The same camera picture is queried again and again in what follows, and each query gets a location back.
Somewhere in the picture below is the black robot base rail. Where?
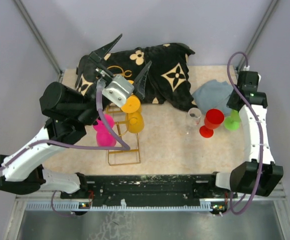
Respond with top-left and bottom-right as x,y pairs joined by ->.
60,174 -> 230,207

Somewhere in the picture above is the gold wire glass rack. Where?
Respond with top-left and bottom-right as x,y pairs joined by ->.
94,65 -> 142,167

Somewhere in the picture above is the green plastic wine glass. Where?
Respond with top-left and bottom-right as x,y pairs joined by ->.
224,109 -> 241,131

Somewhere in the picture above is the red plastic wine glass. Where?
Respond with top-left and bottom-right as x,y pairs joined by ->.
199,108 -> 225,138

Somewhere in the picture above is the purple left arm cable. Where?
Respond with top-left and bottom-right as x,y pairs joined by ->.
0,79 -> 131,220

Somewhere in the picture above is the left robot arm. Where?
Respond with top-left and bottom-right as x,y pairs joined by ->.
0,40 -> 151,199

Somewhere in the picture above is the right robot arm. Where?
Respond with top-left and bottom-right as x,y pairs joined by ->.
208,70 -> 284,198

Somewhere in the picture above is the clear wine glass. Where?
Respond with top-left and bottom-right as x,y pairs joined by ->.
185,107 -> 202,135

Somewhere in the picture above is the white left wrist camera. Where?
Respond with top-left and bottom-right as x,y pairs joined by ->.
102,75 -> 134,108

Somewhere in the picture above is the grey cable duct strip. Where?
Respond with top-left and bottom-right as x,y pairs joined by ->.
25,198 -> 225,212

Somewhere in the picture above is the light blue denim cloth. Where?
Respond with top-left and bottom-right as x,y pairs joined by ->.
192,79 -> 233,117

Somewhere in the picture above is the black patterned plush blanket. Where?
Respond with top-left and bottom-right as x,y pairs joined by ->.
72,42 -> 198,113

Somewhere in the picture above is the pink plastic wine glass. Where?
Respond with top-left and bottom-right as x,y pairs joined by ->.
93,118 -> 117,147

